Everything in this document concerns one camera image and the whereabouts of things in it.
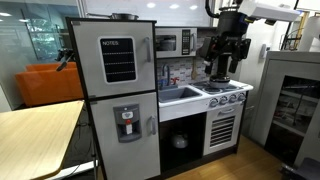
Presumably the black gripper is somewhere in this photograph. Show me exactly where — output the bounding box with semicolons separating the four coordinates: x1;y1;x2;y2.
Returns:
199;34;252;75

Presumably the grey microwave door with keypad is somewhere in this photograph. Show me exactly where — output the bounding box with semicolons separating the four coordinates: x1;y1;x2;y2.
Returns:
155;27;198;59

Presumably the grey glass-door cabinet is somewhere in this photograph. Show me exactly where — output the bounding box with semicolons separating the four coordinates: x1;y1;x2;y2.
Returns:
251;50;320;168

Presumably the fridge door with chalkboard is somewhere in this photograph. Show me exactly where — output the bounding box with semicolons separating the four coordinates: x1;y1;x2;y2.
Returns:
71;20;157;99

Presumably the fridge door with water dispenser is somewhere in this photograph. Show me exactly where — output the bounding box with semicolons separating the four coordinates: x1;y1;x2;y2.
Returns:
89;92;162;180

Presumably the grey pot with black lid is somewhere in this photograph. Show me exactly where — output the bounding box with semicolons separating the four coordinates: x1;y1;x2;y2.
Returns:
208;73;231;89

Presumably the wooden spoon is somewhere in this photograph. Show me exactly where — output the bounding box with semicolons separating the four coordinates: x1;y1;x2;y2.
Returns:
191;59;198;81

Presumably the black stove top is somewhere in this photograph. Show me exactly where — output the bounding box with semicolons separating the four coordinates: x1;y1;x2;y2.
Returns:
190;80;242;95

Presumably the grey toy faucet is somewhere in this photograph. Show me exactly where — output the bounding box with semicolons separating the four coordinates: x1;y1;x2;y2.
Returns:
161;63;172;88

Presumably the grey sink basin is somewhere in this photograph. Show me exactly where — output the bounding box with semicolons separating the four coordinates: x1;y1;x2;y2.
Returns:
158;86;203;103

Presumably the black and white toy kitchen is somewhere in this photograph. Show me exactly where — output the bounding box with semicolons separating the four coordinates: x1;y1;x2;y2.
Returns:
65;17;254;180

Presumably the silver kettle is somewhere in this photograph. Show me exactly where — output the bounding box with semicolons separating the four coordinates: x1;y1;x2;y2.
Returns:
171;131;189;150

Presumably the dark frying pan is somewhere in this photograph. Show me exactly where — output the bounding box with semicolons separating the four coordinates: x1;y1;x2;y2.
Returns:
87;12;140;22

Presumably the dark grey seat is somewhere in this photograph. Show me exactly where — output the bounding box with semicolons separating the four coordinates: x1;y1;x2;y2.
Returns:
281;158;320;180

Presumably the orange sofa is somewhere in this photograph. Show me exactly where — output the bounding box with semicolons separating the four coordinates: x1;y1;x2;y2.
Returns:
14;61;85;108

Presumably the light wooden table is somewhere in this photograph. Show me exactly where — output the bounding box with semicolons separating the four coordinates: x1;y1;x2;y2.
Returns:
0;99;99;180

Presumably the white wall device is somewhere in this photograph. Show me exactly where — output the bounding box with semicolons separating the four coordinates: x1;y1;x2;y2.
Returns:
259;43;271;60

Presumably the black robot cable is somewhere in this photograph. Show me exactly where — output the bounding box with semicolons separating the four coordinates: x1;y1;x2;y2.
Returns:
204;0;220;19

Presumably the grey pot with black handle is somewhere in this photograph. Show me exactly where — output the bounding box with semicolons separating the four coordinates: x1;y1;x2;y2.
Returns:
157;34;177;52

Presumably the yellow metal post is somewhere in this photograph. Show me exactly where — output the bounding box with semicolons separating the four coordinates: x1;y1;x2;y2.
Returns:
293;19;309;51

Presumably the black tripod camera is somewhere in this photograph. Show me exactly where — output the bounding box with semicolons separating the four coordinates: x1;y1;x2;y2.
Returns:
54;48;76;72

